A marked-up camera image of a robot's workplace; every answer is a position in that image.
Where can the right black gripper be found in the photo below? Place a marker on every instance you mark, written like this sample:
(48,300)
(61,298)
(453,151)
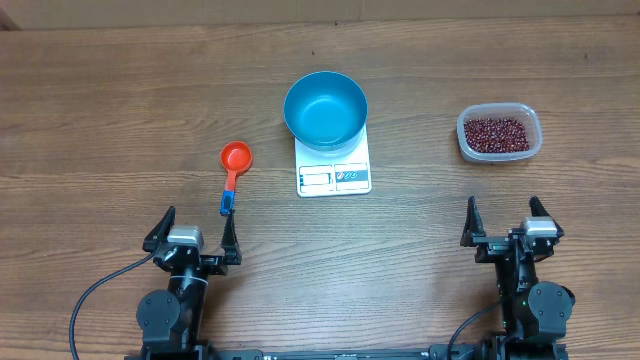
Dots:
(490,245)

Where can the white kitchen scale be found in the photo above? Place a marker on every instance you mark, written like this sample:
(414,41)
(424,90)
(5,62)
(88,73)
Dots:
(338,172)

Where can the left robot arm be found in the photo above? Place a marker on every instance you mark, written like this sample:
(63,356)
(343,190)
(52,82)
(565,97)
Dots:
(170,318)

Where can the clear plastic container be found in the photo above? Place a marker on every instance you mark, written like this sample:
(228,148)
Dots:
(523,113)

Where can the blue bowl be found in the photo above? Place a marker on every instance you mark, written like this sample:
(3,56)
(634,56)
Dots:
(325,110)

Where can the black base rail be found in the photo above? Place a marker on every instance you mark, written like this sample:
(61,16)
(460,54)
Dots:
(434,352)

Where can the red measuring scoop blue handle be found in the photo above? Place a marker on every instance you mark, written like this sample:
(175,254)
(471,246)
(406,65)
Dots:
(236,157)

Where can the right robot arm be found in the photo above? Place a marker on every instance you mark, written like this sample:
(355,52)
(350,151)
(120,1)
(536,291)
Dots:
(534,312)

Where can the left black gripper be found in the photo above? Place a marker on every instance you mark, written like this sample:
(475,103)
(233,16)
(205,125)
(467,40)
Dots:
(231,249)

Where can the red beans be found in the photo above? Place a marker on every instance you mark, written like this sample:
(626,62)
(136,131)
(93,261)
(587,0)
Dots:
(496,135)

